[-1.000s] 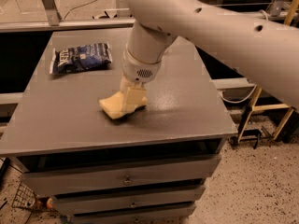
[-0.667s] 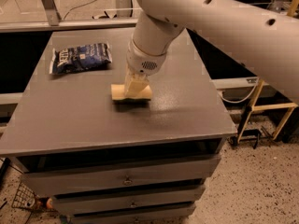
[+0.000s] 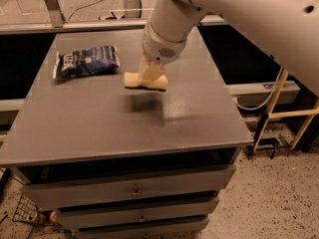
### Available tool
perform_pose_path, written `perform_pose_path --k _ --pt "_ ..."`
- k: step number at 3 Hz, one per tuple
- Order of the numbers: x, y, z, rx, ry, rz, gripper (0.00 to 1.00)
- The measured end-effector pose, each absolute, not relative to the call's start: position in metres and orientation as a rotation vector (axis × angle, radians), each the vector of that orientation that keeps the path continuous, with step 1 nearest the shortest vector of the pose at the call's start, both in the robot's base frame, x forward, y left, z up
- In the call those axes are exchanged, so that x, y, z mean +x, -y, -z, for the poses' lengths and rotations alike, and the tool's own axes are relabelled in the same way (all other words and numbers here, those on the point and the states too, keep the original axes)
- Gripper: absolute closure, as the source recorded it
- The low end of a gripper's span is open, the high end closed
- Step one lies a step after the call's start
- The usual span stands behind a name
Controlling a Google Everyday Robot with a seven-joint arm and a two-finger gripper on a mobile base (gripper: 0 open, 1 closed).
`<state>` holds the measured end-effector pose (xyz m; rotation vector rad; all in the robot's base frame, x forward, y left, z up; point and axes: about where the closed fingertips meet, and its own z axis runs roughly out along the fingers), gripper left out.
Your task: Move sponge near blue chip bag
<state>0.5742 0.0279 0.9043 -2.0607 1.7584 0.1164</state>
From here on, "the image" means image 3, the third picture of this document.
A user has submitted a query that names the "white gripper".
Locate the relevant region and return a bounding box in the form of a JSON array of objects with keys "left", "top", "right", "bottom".
[{"left": 138, "top": 22, "right": 186, "bottom": 81}]

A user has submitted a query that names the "yellow sponge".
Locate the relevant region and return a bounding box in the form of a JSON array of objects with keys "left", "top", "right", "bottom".
[{"left": 124, "top": 73, "right": 168, "bottom": 92}]

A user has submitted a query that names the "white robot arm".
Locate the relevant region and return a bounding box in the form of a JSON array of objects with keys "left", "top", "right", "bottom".
[{"left": 143, "top": 0, "right": 319, "bottom": 95}]

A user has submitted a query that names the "blue chip bag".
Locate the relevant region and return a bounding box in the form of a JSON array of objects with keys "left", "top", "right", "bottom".
[{"left": 53, "top": 46, "right": 120, "bottom": 80}]

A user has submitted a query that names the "grey metal railing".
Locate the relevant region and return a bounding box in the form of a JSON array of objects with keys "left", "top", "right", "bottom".
[{"left": 0, "top": 14, "right": 230, "bottom": 36}]

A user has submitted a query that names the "grey drawer cabinet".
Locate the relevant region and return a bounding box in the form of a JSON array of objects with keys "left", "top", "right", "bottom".
[{"left": 0, "top": 26, "right": 254, "bottom": 239}]

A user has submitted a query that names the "top grey drawer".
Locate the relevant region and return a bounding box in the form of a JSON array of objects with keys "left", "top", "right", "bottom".
[{"left": 24, "top": 165, "right": 235, "bottom": 209}]

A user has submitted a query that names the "grey drawer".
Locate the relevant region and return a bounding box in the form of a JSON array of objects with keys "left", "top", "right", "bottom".
[
  {"left": 57, "top": 197, "right": 219, "bottom": 230},
  {"left": 77, "top": 216, "right": 208, "bottom": 239},
  {"left": 24, "top": 165, "right": 235, "bottom": 209}
]

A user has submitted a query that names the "middle grey drawer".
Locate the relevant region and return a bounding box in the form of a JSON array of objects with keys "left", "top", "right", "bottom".
[{"left": 57, "top": 197, "right": 219, "bottom": 230}]

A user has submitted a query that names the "bottom grey drawer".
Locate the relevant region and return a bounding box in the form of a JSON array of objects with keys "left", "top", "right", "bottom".
[{"left": 77, "top": 216, "right": 208, "bottom": 239}]

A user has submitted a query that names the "white cable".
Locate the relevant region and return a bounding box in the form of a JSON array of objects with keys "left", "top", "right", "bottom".
[{"left": 232, "top": 67, "right": 285, "bottom": 112}]

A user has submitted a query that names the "yellow metal frame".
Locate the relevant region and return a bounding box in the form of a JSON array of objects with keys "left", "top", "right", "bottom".
[{"left": 248, "top": 68, "right": 319, "bottom": 155}]

